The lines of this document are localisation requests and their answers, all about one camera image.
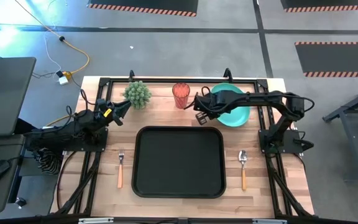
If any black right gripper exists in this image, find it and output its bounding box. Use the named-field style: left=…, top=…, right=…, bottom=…
left=183, top=91, right=226, bottom=126

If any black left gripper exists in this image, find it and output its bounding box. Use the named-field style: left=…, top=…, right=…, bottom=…
left=102, top=99, right=132, bottom=127

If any orange faceted plastic cup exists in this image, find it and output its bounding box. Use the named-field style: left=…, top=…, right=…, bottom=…
left=172, top=82, right=191, bottom=110

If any teal round plate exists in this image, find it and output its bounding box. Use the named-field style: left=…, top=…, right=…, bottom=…
left=210, top=82, right=251, bottom=128

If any fork with orange handle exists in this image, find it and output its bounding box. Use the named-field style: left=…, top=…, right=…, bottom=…
left=117, top=149, right=126, bottom=189

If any spoon with orange handle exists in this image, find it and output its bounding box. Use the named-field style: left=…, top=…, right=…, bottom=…
left=238, top=149, right=249, bottom=191

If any black plastic serving tray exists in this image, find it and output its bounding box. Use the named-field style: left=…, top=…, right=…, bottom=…
left=131, top=125, right=227, bottom=199

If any green succulent in pot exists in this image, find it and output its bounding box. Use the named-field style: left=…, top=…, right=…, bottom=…
left=122, top=80, right=152, bottom=110

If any black and white striped coil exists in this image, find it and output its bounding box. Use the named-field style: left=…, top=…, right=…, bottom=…
left=35, top=147, right=62, bottom=175

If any black mat with hazard stripes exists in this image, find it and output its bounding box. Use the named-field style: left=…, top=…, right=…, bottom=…
left=280, top=0, right=358, bottom=13
left=87, top=0, right=199, bottom=17
left=295, top=41, right=358, bottom=78

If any dark grey desk top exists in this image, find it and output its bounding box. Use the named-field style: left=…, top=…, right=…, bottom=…
left=0, top=57, right=37, bottom=138

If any dark grey metal stand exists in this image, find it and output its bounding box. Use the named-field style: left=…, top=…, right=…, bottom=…
left=321, top=81, right=358, bottom=183

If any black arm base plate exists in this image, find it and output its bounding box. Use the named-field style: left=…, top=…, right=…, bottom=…
left=62, top=127, right=109, bottom=153
left=259, top=129, right=315, bottom=154

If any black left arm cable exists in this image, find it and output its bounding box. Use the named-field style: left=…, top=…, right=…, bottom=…
left=65, top=88, right=98, bottom=125

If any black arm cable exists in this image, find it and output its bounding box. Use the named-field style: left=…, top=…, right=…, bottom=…
left=65, top=88, right=98, bottom=125
left=194, top=86, right=316, bottom=113

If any thin white floor cable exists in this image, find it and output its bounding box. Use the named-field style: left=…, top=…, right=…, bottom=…
left=44, top=0, right=62, bottom=75

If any yellow floor cable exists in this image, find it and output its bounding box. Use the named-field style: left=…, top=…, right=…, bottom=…
left=14, top=0, right=90, bottom=75

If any silver metal bracket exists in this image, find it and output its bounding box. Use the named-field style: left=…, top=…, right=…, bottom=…
left=252, top=218, right=288, bottom=224
left=78, top=217, right=114, bottom=224

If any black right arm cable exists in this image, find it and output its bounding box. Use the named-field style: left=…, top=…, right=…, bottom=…
left=194, top=86, right=316, bottom=113

